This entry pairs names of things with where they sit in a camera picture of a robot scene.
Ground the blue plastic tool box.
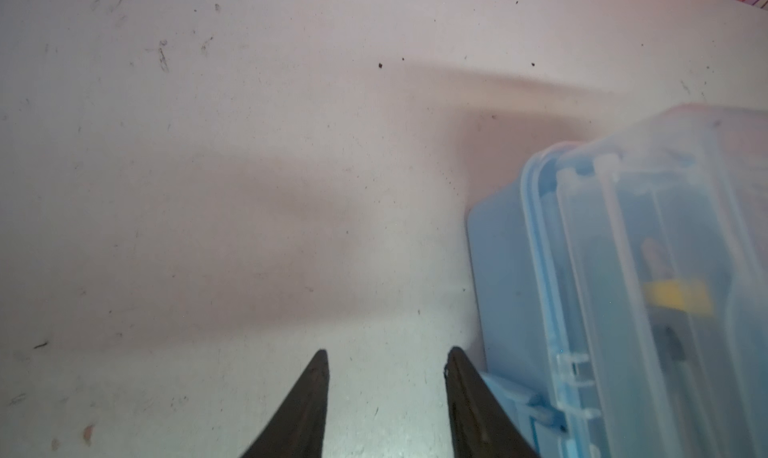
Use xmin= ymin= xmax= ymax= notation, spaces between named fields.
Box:
xmin=467 ymin=105 xmax=767 ymax=457

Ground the yellow black utility knife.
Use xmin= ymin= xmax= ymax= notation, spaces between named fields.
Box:
xmin=640 ymin=238 xmax=714 ymax=399

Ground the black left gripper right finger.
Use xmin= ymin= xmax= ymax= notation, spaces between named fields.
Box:
xmin=444 ymin=347 xmax=538 ymax=458

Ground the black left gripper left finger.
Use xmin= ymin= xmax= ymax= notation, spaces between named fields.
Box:
xmin=242 ymin=349 xmax=330 ymax=458

